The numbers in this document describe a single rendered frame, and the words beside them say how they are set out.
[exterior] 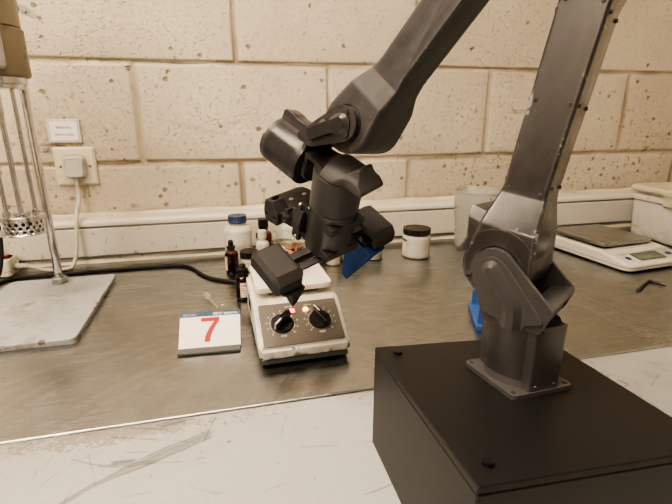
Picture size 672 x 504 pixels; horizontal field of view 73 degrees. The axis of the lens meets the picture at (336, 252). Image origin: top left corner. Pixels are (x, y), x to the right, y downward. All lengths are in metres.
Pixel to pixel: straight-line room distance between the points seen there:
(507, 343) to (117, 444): 0.41
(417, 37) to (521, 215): 0.18
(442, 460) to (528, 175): 0.22
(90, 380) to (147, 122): 0.66
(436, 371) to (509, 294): 0.10
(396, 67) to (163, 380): 0.48
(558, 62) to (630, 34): 1.25
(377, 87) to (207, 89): 0.75
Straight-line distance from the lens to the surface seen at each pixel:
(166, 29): 1.18
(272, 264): 0.52
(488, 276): 0.38
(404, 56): 0.44
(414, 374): 0.42
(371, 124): 0.44
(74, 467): 0.56
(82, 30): 1.20
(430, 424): 0.36
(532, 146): 0.39
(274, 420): 0.56
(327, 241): 0.52
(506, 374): 0.42
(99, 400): 0.65
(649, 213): 1.52
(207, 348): 0.71
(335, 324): 0.67
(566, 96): 0.39
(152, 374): 0.68
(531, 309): 0.38
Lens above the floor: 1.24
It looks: 17 degrees down
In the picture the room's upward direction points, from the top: straight up
